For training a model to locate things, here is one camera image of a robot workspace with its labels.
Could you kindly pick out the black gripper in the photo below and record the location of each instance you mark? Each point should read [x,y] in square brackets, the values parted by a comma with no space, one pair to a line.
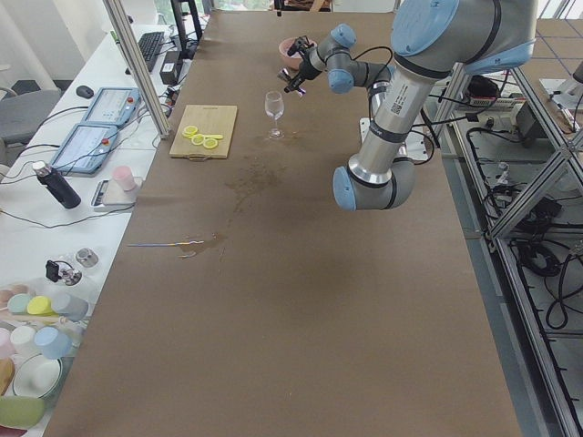
[303,70]

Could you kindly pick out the steel double jigger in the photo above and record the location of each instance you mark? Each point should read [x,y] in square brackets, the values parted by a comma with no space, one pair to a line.
[293,83]

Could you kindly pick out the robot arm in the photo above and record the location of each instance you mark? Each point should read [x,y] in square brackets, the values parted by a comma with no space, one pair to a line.
[428,39]
[332,55]

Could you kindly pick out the clear wine glass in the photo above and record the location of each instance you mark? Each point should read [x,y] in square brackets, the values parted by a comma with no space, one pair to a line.
[274,108]

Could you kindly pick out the wooden cutting board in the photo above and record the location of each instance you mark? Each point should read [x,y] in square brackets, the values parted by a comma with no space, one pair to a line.
[209,119]

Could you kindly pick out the lemon slice lower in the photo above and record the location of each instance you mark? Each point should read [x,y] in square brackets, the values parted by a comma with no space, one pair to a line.
[210,143]

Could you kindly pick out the lemon slice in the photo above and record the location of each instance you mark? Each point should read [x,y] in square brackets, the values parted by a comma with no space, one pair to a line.
[197,139]
[189,131]
[210,143]

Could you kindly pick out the lemon slice middle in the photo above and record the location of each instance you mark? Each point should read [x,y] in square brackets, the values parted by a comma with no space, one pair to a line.
[197,139]

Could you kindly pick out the lemon slice top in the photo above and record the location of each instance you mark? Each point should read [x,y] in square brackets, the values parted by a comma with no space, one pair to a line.
[189,131]

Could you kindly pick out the black power adapter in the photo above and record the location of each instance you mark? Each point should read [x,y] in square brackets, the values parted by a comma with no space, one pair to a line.
[171,67]

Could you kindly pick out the black keyboard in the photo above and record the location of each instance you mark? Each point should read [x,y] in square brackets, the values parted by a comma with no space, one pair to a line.
[149,45]

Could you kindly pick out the upper teach pendant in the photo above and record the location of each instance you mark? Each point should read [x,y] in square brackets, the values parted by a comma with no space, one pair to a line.
[112,106]

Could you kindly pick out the teach pendant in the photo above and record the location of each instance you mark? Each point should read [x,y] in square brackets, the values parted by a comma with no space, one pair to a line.
[85,149]
[112,106]

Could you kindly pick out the pink plastic cup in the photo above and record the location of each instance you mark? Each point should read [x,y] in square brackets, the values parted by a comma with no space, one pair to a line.
[124,178]

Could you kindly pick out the black computer mouse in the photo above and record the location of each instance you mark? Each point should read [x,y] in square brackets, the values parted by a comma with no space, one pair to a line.
[85,92]

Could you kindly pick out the lower teach pendant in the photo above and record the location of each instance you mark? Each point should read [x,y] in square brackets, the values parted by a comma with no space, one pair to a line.
[85,149]

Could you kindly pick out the white kitchen scale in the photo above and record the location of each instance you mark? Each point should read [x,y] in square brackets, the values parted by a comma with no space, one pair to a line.
[109,195]

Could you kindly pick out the black insulated water bottle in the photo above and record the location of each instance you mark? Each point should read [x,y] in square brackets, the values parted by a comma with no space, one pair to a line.
[56,184]

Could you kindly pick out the grey office chair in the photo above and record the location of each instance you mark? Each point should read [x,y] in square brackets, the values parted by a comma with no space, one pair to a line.
[22,115]

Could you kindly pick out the steel bottle cap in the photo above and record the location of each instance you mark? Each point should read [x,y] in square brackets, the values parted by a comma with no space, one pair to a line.
[87,258]

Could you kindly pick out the grey cup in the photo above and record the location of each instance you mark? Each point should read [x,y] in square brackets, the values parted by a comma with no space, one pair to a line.
[69,306]

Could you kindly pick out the yellow cup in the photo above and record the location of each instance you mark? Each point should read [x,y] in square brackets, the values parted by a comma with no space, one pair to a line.
[40,306]

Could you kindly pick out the light blue cup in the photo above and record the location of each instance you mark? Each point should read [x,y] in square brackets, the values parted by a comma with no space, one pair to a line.
[53,343]

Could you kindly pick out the aluminium frame post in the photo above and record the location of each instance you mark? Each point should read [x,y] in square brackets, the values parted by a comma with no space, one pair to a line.
[136,64]

